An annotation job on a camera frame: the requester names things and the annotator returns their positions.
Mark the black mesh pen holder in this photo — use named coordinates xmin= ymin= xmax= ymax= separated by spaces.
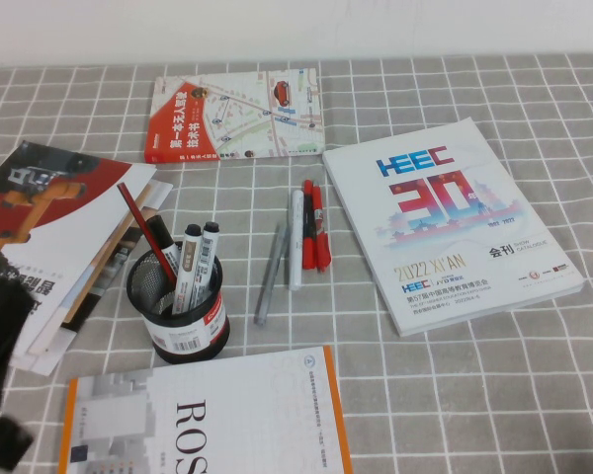
xmin=126 ymin=240 xmax=231 ymax=365

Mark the red white robot brochure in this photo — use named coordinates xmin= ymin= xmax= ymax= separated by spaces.
xmin=0 ymin=140 xmax=158 ymax=357

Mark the grey translucent pen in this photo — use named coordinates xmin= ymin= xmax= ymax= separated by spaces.
xmin=254 ymin=221 xmax=288 ymax=326

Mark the red gel pen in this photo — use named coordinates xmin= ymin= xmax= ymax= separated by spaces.
xmin=309 ymin=185 xmax=333 ymax=274

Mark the white marker black cap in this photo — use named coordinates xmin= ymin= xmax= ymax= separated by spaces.
xmin=145 ymin=214 xmax=183 ymax=277
xmin=170 ymin=222 xmax=204 ymax=316
xmin=197 ymin=220 xmax=222 ymax=297

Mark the booklet with brown photo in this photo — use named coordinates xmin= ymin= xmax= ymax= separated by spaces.
xmin=61 ymin=178 xmax=174 ymax=331

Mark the white pen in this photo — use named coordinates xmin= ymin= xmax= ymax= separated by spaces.
xmin=288 ymin=190 xmax=306 ymax=291

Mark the red black pencil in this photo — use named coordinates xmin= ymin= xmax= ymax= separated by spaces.
xmin=117 ymin=181 xmax=178 ymax=287

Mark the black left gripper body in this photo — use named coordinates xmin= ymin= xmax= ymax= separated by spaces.
xmin=0 ymin=278 xmax=36 ymax=426

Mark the white ROS book orange edge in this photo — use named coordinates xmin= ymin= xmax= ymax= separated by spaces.
xmin=57 ymin=345 xmax=353 ymax=474

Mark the white paper stack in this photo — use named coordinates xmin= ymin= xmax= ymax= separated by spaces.
xmin=8 ymin=315 xmax=78 ymax=377

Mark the black and red pen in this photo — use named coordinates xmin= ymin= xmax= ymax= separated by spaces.
xmin=301 ymin=179 xmax=317 ymax=271

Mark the grey checked tablecloth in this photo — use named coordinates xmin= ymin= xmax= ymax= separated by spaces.
xmin=0 ymin=53 xmax=593 ymax=474

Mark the white HEEC show catalogue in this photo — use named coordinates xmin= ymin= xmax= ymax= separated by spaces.
xmin=321 ymin=117 xmax=587 ymax=339

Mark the orange map cover book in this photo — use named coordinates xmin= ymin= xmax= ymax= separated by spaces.
xmin=143 ymin=67 xmax=325 ymax=165

